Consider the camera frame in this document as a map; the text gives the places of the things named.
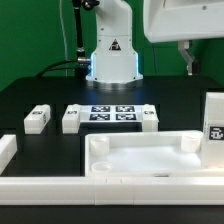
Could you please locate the white U-shaped border fence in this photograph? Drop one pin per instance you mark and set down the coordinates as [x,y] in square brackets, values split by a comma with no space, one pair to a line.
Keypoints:
[105,190]

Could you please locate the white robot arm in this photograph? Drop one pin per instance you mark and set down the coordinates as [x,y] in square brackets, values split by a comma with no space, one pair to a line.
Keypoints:
[114,62]

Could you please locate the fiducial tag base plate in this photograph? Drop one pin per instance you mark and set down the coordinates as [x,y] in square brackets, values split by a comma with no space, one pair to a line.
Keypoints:
[110,113]

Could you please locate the white desk top tray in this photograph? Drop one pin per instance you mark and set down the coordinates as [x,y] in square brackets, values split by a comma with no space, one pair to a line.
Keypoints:
[155,154]

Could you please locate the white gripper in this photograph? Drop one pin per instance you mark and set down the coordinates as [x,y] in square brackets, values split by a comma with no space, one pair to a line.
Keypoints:
[183,21]

